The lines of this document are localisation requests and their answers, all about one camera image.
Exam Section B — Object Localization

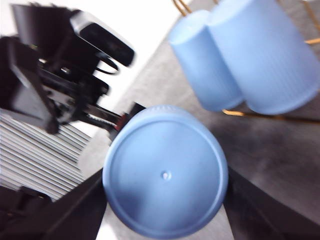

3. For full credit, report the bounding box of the blue ribbed cup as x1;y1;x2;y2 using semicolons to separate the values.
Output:
207;0;320;116
101;104;230;240
167;9;245;112

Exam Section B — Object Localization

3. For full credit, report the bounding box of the grey ribbed panel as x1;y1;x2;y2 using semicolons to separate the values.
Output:
0;108;92;202

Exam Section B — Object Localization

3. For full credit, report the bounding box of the gold wire cup rack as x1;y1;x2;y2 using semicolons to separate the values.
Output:
171;0;320;122

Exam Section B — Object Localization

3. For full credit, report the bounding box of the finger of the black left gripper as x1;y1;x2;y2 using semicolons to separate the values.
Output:
84;106;126;131
0;37;60;135

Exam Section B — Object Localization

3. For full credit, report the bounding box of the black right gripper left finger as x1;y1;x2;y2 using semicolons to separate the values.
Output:
0;169;109;240

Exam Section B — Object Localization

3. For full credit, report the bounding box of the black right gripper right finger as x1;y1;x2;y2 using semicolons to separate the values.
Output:
223;165;320;240

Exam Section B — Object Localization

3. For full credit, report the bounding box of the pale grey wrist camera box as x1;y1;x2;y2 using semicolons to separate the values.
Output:
69;11;136;68

